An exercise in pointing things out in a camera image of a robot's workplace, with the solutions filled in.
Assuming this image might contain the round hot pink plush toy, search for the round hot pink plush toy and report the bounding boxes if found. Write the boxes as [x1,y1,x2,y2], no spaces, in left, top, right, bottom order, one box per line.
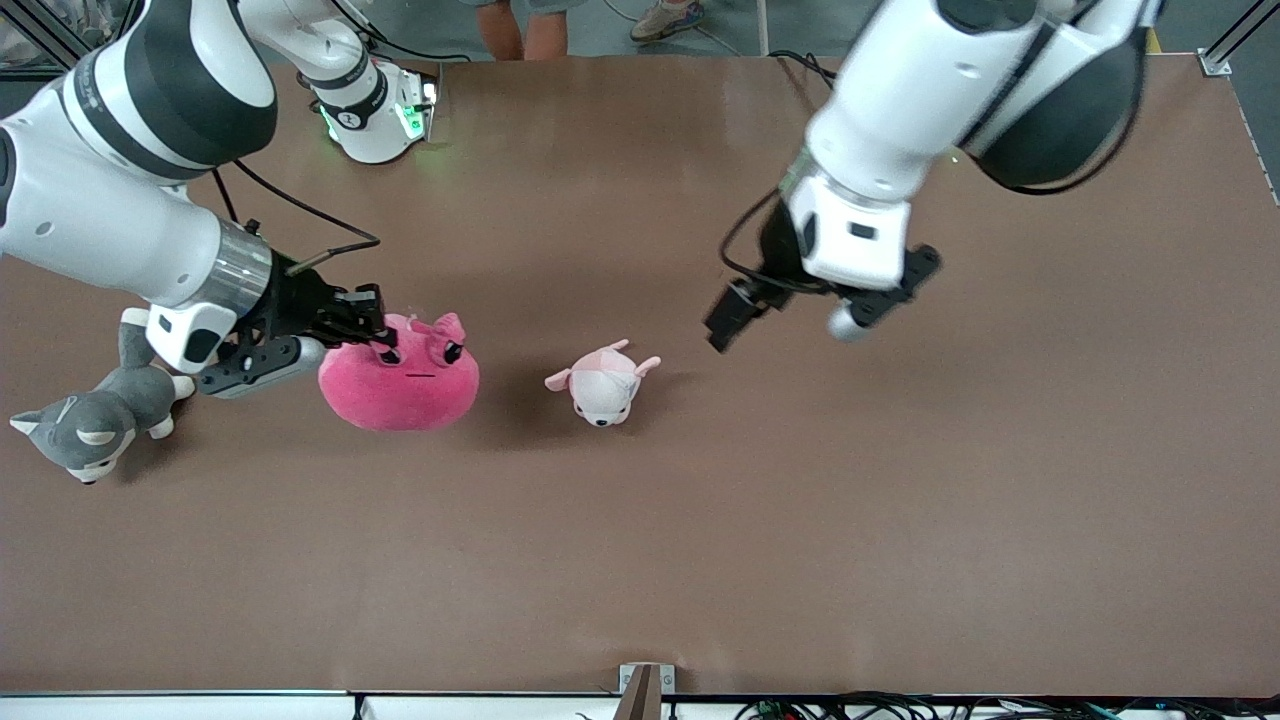
[318,312,481,433]

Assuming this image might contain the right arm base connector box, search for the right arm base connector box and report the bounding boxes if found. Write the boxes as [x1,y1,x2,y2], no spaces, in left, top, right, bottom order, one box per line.
[398,72,441,143]

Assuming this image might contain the pale pink white plush dog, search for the pale pink white plush dog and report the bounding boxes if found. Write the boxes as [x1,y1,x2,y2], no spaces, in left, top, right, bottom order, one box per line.
[544,339,662,428]

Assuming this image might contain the grey white plush husky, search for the grey white plush husky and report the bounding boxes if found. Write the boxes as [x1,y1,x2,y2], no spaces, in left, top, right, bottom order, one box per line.
[10,308,196,486]

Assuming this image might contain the tan sneaker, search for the tan sneaker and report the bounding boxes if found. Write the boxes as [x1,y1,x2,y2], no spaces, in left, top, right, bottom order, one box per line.
[630,0,706,44]

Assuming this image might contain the bare person leg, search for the bare person leg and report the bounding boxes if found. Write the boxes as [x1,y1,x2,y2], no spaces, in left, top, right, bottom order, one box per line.
[523,8,569,61]
[475,0,524,61]

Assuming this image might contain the black left arm base cable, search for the black left arm base cable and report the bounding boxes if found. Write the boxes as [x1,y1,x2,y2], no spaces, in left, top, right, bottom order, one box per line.
[768,48,836,91]

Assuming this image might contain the black arm base cable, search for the black arm base cable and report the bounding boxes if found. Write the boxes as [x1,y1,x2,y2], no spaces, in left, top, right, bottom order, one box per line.
[768,48,836,91]
[330,0,471,67]

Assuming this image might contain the black right arm base cable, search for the black right arm base cable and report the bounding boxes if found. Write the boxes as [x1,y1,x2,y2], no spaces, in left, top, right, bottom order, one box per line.
[330,0,471,67]

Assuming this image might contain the aluminium frame profile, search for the aluminium frame profile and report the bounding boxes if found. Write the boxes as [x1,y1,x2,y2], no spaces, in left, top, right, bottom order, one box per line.
[1203,0,1280,79]
[0,0,81,69]

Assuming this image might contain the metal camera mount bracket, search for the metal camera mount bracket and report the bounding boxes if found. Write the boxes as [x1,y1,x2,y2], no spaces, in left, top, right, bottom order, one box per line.
[618,663,676,720]

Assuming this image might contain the white table edge rail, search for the white table edge rail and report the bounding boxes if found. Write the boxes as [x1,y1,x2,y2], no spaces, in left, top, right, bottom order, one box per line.
[0,690,1280,720]

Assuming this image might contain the black cable bundle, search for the black cable bundle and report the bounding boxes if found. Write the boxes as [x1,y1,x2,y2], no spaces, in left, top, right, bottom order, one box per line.
[735,690,1280,720]

